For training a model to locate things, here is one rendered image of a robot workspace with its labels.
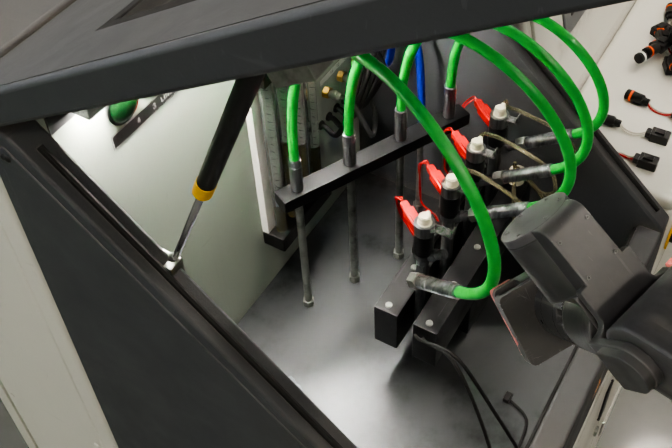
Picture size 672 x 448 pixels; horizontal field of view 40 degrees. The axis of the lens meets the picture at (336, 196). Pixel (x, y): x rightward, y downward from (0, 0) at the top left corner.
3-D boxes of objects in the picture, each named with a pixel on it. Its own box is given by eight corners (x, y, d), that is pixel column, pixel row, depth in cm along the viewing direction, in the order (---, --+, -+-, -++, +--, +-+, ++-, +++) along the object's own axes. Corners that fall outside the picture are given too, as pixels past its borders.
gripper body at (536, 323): (489, 296, 76) (521, 310, 69) (592, 236, 77) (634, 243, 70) (525, 363, 77) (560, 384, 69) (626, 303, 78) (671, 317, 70)
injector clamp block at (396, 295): (433, 392, 137) (437, 333, 126) (374, 364, 141) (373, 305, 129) (522, 241, 156) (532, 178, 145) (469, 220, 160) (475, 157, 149)
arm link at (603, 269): (660, 399, 57) (746, 309, 59) (551, 259, 56) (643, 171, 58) (563, 375, 69) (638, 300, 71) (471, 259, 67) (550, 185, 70)
